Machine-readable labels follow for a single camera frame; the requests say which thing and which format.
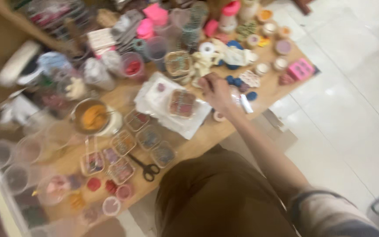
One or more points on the person's right hand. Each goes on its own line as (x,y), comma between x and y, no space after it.
(219,93)

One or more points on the person's right fingers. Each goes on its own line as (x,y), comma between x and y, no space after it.
(206,82)

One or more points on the blue wax disc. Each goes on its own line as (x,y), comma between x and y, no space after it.
(238,82)
(230,79)
(251,96)

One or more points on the clear tray with red pieces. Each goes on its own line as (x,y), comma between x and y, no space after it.
(182,103)

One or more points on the heap of white and blue moulds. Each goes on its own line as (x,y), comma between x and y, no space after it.
(225,56)

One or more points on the clear container with green pattern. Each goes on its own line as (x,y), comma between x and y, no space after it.
(178,63)

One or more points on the white tape roll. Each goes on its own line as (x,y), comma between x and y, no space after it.
(206,48)

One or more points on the small tape roll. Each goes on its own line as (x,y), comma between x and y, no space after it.
(219,116)

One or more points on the dark red wax disc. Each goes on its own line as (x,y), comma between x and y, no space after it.
(244,87)

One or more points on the white patterned round mould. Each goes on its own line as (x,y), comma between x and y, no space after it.
(249,79)

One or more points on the white marker pen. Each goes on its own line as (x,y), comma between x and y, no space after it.
(246,103)

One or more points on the clear empty measuring cup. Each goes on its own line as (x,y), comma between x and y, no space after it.
(156,49)

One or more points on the white bottle with pink cap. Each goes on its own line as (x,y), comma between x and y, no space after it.
(229,14)

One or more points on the clear cup with red pieces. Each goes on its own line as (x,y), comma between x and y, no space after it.
(132,66)

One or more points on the row of small round tins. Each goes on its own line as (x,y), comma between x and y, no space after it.
(271,42)

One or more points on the pink silicone mould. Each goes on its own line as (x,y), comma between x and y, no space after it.
(155,13)

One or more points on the group of small clear trays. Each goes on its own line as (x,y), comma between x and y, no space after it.
(133,144)

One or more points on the pink box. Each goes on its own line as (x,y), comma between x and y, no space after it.
(300,69)

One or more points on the black scissors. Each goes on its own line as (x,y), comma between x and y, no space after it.
(146,167)

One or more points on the clear bag of white wax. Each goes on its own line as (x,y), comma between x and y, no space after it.
(97,75)

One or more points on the metal pot with orange wax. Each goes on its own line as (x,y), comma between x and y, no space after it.
(90,117)

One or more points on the small pink filled cup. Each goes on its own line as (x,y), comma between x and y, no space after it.
(124,192)

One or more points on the red round wax piece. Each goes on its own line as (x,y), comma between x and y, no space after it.
(111,186)
(93,184)

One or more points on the cluster of clear plastic cups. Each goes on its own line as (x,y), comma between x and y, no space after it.
(25,161)

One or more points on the brown cardboard box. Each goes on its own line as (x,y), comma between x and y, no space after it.
(2,36)

